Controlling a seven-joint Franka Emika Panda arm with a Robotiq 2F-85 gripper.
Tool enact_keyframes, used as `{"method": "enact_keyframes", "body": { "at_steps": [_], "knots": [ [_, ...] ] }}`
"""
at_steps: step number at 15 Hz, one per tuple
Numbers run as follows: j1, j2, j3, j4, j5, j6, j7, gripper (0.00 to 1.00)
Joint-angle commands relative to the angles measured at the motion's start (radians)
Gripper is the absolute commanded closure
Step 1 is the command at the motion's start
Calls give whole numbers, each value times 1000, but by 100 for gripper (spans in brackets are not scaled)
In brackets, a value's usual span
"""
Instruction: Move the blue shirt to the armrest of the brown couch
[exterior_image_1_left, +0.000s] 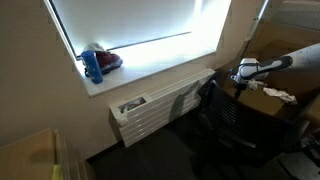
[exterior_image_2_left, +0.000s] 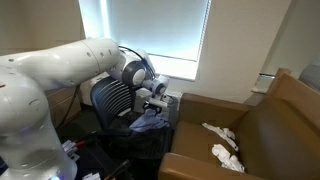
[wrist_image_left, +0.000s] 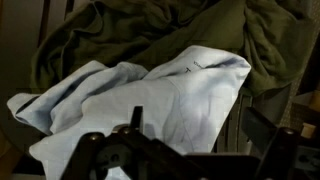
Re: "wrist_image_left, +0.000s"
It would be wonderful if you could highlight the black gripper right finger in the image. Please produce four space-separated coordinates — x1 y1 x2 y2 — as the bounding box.
240 105 300 180

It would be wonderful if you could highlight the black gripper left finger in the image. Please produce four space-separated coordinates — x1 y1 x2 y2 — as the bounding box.
60 105 183 180

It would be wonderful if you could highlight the light blue shirt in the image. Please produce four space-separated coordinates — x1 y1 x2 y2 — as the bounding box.
6 44 253 180

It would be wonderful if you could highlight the dark green cloth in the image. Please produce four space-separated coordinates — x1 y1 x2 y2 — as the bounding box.
29 0 316 98

